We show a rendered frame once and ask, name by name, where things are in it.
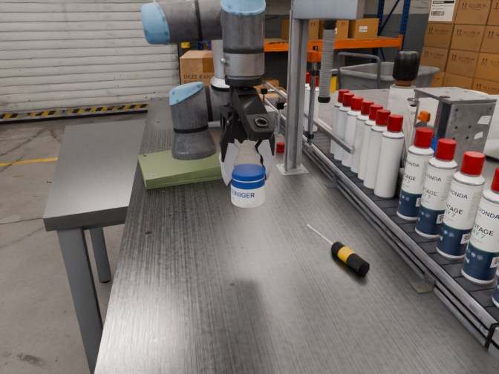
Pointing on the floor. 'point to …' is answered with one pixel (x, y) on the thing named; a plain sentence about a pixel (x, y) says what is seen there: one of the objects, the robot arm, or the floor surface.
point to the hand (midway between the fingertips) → (247, 179)
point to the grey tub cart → (378, 75)
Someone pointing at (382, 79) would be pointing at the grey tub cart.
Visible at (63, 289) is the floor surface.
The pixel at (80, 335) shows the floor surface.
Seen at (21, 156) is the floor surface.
